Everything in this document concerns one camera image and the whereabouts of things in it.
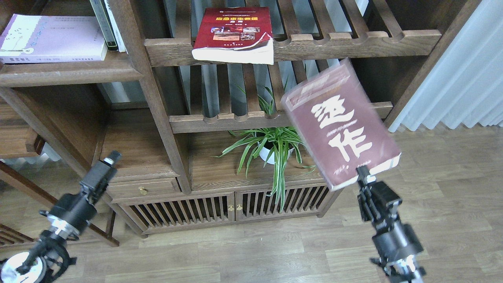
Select white sheer curtain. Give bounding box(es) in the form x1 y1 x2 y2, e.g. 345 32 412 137
387 0 503 132

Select dark wooden bookshelf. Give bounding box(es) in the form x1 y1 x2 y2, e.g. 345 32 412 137
1 0 480 237

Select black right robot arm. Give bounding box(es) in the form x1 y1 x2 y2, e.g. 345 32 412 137
357 165 426 283

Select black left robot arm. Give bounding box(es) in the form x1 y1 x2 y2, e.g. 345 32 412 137
1 150 122 283

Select pale lavender paperback book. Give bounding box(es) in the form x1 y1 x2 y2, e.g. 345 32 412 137
0 14 108 64

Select red paperback book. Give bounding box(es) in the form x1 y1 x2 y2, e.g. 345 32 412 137
191 7 274 65

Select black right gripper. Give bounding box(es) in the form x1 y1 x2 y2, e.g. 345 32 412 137
356 165 424 268

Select maroon book white characters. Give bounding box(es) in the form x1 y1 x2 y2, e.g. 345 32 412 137
281 59 401 191

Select dark spine book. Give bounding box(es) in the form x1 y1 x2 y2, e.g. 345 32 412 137
90 0 119 51

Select brass drawer knob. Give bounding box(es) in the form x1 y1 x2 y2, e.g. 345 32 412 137
138 186 149 195

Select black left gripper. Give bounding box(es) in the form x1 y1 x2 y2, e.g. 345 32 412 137
39 151 122 238

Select white plant pot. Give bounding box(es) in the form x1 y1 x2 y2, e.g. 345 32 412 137
259 146 294 165

